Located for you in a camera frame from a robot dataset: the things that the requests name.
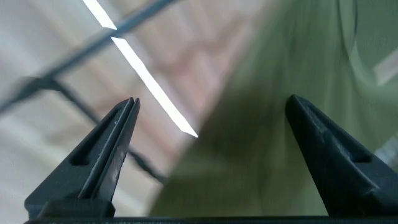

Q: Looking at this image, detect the green long-sleeved shirt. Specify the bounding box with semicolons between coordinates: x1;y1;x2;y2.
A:
149;0;398;218

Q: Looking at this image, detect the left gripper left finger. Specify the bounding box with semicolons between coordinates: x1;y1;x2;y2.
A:
24;97;141;218

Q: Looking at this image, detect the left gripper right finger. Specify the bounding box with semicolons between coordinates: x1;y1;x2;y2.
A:
285;94;398;218

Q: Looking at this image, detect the black clothes rack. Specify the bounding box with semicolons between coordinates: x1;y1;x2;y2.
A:
0;0;180;185

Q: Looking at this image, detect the beige curtain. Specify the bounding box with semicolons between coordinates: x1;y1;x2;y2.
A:
0;0;280;224

